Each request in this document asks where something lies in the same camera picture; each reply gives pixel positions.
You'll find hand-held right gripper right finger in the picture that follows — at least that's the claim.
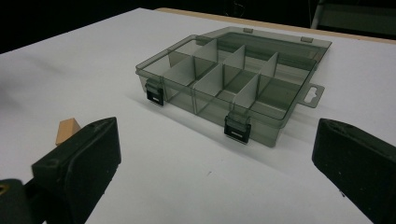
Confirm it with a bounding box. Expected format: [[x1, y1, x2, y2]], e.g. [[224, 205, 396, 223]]
[[311, 118, 396, 224]]

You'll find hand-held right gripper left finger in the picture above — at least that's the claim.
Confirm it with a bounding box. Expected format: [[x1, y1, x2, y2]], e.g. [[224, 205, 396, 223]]
[[31, 117, 122, 224]]

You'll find small tan wooden block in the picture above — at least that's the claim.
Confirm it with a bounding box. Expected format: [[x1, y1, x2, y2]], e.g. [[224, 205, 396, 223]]
[[55, 118, 82, 147]]

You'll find smoky clear plastic compartment box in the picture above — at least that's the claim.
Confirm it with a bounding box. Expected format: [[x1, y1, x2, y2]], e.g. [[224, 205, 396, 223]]
[[134, 25, 332, 148]]

